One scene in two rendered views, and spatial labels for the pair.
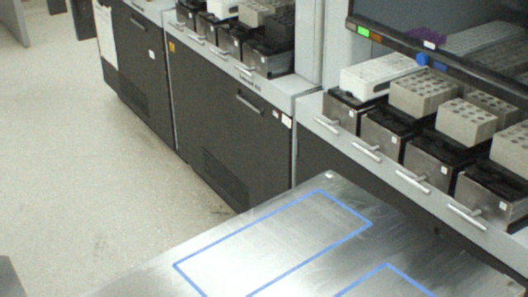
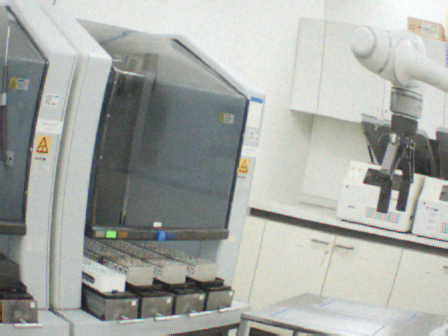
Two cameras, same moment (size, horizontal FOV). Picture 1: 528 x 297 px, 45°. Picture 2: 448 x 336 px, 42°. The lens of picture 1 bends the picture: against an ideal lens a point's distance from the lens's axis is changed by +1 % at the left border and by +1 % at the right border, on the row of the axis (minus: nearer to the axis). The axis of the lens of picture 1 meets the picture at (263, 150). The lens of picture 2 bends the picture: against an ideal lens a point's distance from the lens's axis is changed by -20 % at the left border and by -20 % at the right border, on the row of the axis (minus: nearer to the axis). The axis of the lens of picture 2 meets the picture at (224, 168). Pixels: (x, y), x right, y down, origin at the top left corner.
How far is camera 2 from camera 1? 2.35 m
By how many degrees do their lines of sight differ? 106
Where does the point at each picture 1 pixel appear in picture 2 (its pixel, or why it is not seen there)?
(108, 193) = not seen: outside the picture
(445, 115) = (168, 270)
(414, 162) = (182, 306)
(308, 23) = (40, 251)
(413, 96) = (146, 269)
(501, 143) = (199, 268)
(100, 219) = not seen: outside the picture
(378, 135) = (156, 305)
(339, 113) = (122, 309)
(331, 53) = (65, 270)
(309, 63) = (42, 291)
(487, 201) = (223, 297)
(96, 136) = not seen: outside the picture
